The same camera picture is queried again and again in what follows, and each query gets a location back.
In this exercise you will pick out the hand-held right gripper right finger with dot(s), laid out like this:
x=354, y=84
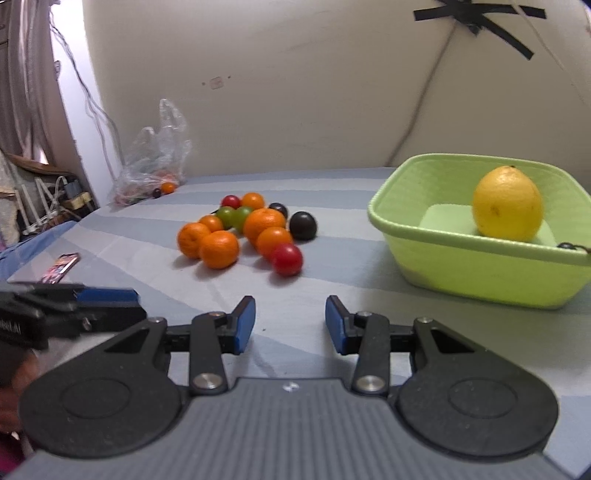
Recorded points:
x=333, y=323

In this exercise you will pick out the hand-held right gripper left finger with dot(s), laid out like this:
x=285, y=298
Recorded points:
x=245, y=323

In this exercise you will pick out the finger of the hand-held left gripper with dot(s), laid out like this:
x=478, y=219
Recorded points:
x=108, y=297
x=115, y=318

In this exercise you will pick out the large red tomato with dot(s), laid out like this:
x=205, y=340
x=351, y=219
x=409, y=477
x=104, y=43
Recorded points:
x=287, y=259

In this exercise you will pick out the orange tangerine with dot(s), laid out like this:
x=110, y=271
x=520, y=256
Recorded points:
x=219, y=249
x=191, y=240
x=274, y=240
x=211, y=223
x=264, y=225
x=253, y=201

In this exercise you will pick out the large dark plum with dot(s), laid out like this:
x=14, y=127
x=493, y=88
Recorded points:
x=303, y=225

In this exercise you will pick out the green tomato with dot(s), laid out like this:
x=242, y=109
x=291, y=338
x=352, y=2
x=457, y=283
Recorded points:
x=224, y=216
x=243, y=218

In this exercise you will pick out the small dark plum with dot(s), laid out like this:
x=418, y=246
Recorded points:
x=278, y=209

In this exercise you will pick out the small red tomato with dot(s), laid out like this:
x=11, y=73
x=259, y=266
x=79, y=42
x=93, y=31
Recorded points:
x=231, y=201

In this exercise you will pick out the light green plastic basket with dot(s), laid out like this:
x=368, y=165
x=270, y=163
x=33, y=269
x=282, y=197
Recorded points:
x=461, y=272

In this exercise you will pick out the person's left hand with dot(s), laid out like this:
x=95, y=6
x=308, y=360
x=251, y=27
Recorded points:
x=25, y=378

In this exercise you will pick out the red printed packet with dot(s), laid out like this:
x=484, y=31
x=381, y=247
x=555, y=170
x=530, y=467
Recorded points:
x=62, y=266

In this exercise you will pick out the small orange fruit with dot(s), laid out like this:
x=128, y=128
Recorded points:
x=168, y=187

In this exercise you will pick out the clear plastic bag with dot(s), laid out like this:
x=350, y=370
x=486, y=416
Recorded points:
x=152, y=157

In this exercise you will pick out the yellow lemon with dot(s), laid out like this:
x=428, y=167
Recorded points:
x=508, y=203

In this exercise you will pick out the grey curtain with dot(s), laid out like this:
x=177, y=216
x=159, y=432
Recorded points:
x=23, y=83

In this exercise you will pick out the black tape cross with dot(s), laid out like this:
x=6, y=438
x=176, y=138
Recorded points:
x=480, y=21

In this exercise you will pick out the small wall sticker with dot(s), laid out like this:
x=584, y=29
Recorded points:
x=215, y=83

